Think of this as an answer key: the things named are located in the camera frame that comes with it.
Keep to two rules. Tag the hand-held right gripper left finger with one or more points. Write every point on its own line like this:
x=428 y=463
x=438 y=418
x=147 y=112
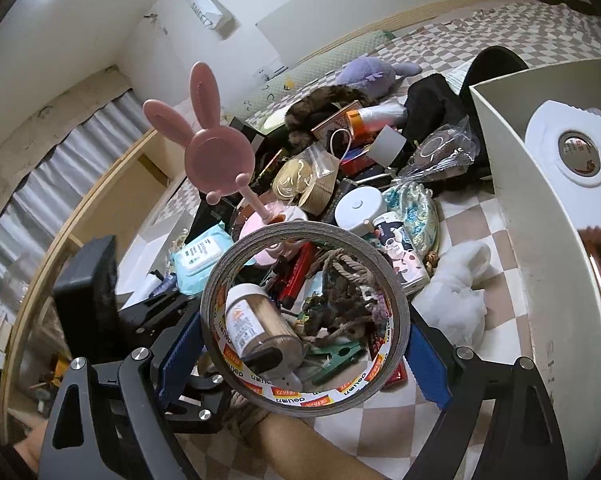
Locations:
x=180 y=355

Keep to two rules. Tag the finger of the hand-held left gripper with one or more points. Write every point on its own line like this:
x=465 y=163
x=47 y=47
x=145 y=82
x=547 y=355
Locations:
x=145 y=317
x=200 y=407

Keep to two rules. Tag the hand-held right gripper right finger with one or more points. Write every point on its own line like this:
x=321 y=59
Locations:
x=428 y=360

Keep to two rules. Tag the large grey duct tape roll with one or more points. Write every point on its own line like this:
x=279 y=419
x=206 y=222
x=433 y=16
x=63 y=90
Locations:
x=305 y=402

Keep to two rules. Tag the white plastic container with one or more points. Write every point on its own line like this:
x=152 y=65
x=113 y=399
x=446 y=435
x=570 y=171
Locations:
x=535 y=260

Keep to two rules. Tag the person's left forearm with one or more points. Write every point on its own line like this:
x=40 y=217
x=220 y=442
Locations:
x=28 y=452

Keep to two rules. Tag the red packet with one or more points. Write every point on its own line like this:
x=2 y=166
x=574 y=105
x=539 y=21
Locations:
x=396 y=387

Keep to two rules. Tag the white plastic bag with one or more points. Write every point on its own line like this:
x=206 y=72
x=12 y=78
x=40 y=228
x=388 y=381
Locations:
x=460 y=295

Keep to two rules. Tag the teal wet wipes pack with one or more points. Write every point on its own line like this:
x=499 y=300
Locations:
x=200 y=260

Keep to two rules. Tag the clear toothpick jar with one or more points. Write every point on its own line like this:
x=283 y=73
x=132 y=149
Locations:
x=260 y=325

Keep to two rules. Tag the green clothespin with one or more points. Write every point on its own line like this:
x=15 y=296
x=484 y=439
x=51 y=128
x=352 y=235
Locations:
x=340 y=357

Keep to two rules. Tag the cartoon printed cup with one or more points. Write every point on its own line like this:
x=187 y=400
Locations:
x=403 y=260

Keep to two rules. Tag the cardboard tube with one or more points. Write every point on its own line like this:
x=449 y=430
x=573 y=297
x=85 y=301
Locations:
x=300 y=447

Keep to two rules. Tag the dark tangled yarn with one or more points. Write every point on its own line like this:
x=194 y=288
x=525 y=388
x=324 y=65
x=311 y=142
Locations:
x=325 y=312

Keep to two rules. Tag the grey curtain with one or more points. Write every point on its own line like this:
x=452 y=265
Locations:
x=55 y=175

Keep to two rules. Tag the checkered bed sheet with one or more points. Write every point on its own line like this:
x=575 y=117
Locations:
x=480 y=240

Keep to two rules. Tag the teal embroidered pouch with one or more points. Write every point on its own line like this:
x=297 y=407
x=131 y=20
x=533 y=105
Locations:
x=420 y=215

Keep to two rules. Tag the red foil tube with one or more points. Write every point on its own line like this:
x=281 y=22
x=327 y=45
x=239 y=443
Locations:
x=300 y=270

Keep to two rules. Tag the white round tin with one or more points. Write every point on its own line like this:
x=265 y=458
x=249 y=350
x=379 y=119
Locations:
x=360 y=207

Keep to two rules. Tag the pink bunny mirror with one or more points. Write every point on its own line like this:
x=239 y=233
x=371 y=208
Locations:
x=215 y=155

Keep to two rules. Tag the brown paper tape roll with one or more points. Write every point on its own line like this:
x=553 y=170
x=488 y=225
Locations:
x=320 y=197

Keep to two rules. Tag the clear bag with dark item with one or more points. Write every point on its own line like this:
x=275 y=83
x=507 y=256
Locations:
x=440 y=155

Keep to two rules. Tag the plastic bag with gold item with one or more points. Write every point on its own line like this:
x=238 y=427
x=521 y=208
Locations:
x=295 y=175

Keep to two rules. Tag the white roll with red core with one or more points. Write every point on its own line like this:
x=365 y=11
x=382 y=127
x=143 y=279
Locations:
x=545 y=160

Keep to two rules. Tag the silver bottle with orange cap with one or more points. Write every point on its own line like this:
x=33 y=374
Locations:
x=375 y=117

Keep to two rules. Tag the brown box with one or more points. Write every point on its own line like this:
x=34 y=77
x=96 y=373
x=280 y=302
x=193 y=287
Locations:
x=330 y=127

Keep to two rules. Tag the black bag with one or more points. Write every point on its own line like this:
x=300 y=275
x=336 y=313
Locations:
x=435 y=105

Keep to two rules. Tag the brown fur piece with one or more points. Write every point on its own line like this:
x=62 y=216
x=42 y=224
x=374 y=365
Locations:
x=315 y=102

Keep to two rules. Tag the purple plush toy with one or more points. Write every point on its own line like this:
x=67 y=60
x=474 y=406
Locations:
x=370 y=72

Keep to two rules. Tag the white air conditioner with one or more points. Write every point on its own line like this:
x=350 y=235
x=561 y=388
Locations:
x=208 y=10

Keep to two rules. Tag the black rounded object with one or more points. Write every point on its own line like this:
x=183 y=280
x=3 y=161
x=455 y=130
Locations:
x=500 y=62

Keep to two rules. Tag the wooden frame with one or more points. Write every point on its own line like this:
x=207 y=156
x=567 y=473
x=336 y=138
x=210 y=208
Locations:
x=105 y=180

